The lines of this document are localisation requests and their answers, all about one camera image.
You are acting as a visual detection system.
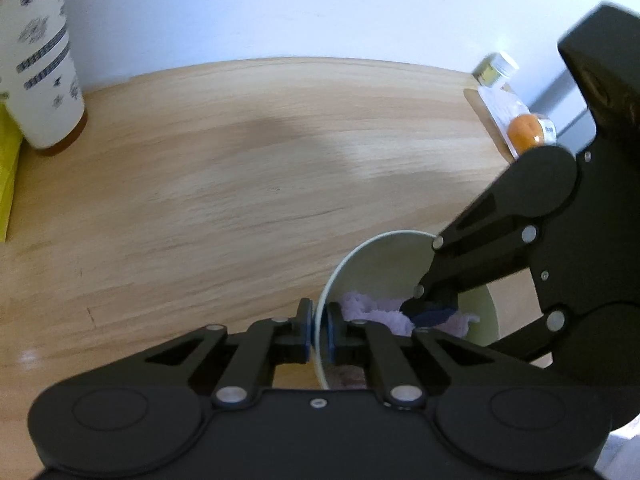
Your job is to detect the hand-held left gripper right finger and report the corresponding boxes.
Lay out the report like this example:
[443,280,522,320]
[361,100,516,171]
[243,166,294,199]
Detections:
[324,304,497,411]

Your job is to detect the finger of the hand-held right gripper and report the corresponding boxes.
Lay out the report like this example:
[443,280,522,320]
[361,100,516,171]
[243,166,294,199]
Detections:
[487,308,572,367]
[401,180,544,328]

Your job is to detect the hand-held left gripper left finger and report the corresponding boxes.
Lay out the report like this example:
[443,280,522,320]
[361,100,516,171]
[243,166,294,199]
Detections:
[145,298,314,407]

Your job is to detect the purple cleaning cloth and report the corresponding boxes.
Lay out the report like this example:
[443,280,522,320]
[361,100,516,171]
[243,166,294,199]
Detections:
[331,289,482,390]

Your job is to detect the pale green paper bowl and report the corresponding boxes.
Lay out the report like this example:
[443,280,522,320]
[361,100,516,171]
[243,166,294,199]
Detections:
[317,230,501,392]

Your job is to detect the orange fruit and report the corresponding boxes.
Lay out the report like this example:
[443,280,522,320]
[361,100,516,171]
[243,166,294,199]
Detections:
[507,114,546,154]

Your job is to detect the small white-capped bottle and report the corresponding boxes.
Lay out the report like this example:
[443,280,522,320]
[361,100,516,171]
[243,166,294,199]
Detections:
[472,52,521,94]

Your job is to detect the yellow flat packet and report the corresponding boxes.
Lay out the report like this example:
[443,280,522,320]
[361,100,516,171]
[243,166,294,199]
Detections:
[0,102,24,244]

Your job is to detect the white patterned cylinder container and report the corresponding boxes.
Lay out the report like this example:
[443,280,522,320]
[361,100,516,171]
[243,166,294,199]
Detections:
[0,0,90,157]

